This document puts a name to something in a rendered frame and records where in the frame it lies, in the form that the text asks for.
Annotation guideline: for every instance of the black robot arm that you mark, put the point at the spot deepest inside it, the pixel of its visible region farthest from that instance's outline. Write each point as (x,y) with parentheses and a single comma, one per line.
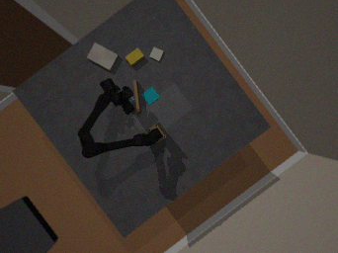
(92,148)

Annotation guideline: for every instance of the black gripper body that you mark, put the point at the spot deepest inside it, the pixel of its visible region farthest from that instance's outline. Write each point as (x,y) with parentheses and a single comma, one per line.
(128,107)

